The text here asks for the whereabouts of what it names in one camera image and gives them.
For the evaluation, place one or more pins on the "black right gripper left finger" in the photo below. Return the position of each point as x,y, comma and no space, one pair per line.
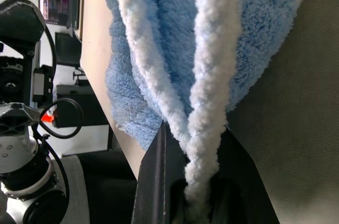
151,181

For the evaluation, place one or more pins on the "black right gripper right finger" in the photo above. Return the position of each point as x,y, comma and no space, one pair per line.
238,181

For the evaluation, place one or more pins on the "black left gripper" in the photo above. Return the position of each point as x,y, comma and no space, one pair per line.
16,81

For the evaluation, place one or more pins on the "light blue white-edged towel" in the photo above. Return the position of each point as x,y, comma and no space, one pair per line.
174,36

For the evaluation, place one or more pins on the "grey fabric panel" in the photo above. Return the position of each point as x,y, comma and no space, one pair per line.
76,192

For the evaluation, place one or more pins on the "orange tag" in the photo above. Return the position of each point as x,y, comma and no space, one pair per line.
49,117

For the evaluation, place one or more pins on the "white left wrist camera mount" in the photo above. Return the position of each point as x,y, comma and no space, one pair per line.
16,150

